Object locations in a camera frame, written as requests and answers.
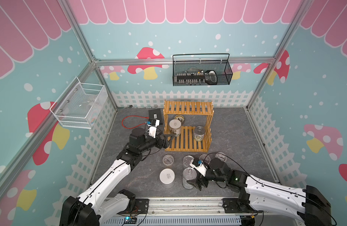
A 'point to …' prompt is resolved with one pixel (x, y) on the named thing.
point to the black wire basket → (201, 69)
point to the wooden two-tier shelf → (185, 142)
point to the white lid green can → (167, 178)
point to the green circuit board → (130, 220)
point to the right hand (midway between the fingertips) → (191, 173)
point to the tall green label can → (189, 173)
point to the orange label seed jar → (168, 160)
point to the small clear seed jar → (221, 156)
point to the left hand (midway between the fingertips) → (168, 135)
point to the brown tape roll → (180, 117)
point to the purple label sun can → (199, 133)
